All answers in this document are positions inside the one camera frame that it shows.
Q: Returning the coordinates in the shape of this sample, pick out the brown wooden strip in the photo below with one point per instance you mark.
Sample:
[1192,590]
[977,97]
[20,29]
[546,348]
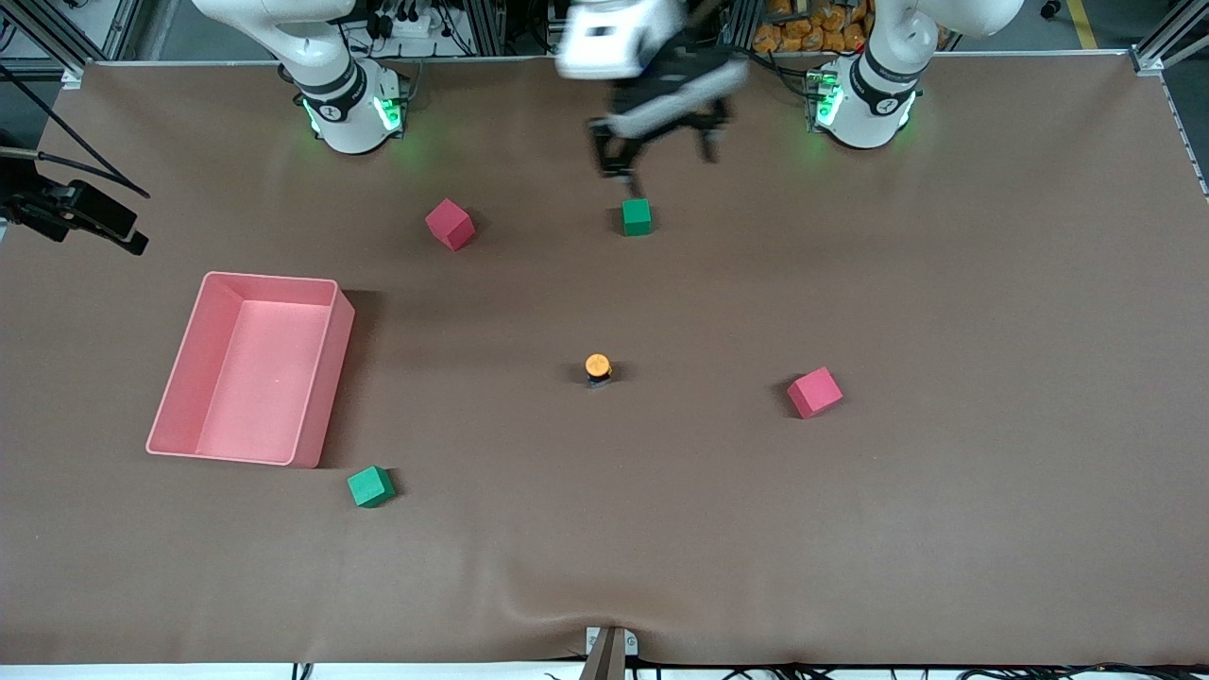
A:
[604,661]

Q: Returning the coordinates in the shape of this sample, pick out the pink foam cube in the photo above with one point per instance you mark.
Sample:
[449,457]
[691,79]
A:
[814,392]
[450,224]

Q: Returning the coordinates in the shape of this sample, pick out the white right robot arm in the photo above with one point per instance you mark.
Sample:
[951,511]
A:
[349,123]

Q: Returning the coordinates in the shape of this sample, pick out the aluminium frame profile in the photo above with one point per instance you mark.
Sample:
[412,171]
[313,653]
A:
[42,38]
[1166,42]

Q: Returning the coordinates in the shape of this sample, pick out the white power strip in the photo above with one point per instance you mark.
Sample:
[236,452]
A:
[411,24]

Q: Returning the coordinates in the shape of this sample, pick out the pink plastic bin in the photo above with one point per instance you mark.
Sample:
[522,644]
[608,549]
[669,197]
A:
[255,378]

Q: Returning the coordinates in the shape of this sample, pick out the metal table edge bracket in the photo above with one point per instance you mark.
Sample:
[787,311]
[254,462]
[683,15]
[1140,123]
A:
[631,645]

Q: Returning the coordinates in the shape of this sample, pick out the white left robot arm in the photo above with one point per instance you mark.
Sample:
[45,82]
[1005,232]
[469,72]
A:
[878,123]

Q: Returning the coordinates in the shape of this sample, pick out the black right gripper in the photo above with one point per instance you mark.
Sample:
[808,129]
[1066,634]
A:
[59,210]

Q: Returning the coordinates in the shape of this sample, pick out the orange push button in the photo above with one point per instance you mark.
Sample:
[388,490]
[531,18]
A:
[598,364]

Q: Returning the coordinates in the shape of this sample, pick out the yellow floor tape strip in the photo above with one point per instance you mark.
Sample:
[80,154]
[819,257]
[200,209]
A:
[1080,24]

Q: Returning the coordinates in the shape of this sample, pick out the brown table cover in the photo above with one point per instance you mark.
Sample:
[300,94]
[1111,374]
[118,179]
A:
[604,519]

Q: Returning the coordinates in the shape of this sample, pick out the aluminium frame post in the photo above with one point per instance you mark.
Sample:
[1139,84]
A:
[744,21]
[486,24]

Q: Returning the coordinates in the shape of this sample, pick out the pile of orange objects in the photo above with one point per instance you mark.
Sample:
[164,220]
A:
[812,33]

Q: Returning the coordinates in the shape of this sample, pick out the green foam cube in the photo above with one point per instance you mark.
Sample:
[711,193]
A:
[370,486]
[637,216]

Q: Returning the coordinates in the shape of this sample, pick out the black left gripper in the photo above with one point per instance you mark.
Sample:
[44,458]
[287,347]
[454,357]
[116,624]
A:
[672,76]

